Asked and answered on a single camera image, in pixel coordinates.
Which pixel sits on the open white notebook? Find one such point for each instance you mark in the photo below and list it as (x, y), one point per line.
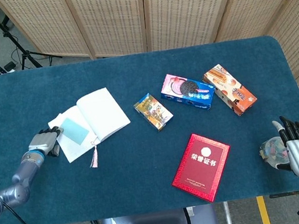
(102, 113)

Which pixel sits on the orange cream biscuit box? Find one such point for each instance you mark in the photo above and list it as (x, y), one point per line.
(230, 89)

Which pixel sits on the black tripod stand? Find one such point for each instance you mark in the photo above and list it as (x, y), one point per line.
(22, 53)

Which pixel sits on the dark blue table cover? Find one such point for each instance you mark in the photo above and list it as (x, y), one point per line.
(143, 146)

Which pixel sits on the black power adapter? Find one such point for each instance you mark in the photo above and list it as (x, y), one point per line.
(9, 66)

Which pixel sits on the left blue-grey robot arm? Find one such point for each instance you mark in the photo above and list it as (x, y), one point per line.
(8, 196)

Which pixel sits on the blue pink cookie box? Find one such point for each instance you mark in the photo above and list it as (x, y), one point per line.
(188, 91)

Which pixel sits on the clear jar of coloured clips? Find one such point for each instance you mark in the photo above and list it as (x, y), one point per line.
(273, 150)

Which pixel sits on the black box under table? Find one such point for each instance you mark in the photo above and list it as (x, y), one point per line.
(285, 194)

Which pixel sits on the yellow blue snack box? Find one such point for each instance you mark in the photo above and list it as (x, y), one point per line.
(152, 111)

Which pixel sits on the red certificate folder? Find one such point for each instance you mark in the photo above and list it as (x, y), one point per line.
(201, 166)

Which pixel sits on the blue bookmark with pink tassel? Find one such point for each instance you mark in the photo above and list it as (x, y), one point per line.
(73, 128)

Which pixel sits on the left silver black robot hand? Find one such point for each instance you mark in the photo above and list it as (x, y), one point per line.
(42, 141)

